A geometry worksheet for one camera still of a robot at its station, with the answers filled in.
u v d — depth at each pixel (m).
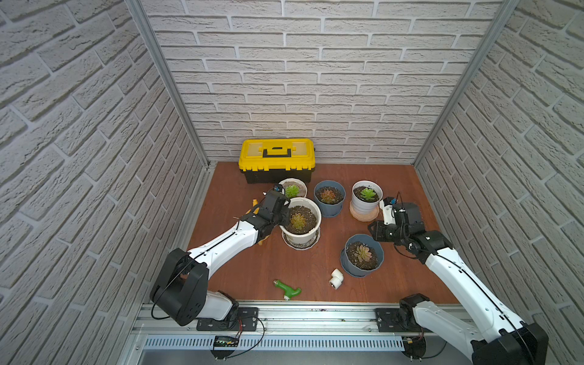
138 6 0.69
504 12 0.69
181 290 0.41
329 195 0.95
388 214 0.70
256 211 0.67
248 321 0.73
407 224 0.59
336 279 0.80
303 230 0.85
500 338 0.38
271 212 0.65
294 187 0.94
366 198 0.95
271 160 1.00
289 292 0.78
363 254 0.79
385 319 0.74
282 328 0.73
